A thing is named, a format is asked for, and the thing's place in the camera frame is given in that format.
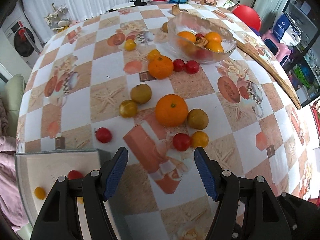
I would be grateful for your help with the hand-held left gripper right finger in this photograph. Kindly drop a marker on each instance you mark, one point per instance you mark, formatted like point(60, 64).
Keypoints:
point(206, 175)

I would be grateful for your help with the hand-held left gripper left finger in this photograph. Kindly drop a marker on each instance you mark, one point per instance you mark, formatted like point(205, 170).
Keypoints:
point(116, 172)

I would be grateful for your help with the yellow plum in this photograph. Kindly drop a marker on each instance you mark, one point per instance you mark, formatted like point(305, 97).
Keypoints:
point(39, 192)
point(199, 139)
point(130, 44)
point(153, 54)
point(128, 108)

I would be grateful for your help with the red plum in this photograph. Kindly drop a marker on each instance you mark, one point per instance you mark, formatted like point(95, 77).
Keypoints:
point(75, 174)
point(181, 141)
point(178, 65)
point(199, 35)
point(103, 135)

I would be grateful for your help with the clear glass bowl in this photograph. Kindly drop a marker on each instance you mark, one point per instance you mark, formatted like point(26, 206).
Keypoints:
point(220, 21)

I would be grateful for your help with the brown pear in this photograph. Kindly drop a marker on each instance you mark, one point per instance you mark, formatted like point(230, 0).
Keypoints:
point(197, 118)
point(165, 26)
point(141, 93)

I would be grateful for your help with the large smooth orange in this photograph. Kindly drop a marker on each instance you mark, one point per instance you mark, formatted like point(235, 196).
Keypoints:
point(171, 110)

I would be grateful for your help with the printed checkered tablecloth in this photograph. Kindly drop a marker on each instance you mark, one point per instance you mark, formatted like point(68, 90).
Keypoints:
point(82, 80)

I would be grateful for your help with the pink clothing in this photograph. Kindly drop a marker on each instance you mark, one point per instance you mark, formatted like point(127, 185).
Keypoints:
point(7, 167)

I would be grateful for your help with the pair of red tomatoes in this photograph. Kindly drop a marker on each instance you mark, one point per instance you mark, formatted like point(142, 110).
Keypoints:
point(192, 67)

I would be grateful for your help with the bumpy mandarin orange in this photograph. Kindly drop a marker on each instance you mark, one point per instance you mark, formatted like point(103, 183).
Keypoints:
point(160, 67)

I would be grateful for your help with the green sofa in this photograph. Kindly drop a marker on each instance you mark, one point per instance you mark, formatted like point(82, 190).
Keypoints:
point(12, 92)

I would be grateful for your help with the brown dried fruit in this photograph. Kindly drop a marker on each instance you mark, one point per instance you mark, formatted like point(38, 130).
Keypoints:
point(201, 42)

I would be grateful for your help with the pink plastic stool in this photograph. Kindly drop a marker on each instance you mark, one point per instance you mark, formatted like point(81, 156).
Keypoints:
point(281, 50)

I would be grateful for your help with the glass door cabinet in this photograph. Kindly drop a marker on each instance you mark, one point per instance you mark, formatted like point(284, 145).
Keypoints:
point(307, 55)

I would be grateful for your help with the white washing machine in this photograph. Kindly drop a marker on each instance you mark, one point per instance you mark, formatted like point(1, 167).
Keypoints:
point(22, 42)

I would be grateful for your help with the red plastic chair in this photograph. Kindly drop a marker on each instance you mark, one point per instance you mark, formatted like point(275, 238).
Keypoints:
point(246, 13)

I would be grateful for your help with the white paper sheet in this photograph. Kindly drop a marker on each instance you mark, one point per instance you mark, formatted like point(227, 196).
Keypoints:
point(123, 6)

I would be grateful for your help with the white and blue bag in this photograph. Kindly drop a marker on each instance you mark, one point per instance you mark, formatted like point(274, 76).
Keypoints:
point(285, 27)

